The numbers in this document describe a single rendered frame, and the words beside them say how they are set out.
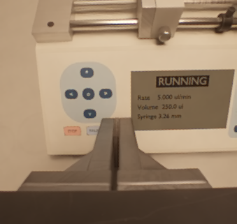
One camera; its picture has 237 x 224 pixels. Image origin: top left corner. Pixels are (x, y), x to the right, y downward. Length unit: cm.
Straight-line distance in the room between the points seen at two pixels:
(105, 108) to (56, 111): 4
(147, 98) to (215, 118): 7
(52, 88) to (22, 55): 13
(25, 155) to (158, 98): 16
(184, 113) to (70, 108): 10
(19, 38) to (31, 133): 15
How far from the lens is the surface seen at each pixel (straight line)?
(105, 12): 18
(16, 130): 23
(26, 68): 27
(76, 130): 17
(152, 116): 16
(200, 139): 18
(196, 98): 17
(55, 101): 16
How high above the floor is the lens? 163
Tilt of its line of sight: 69 degrees down
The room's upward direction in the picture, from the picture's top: 3 degrees counter-clockwise
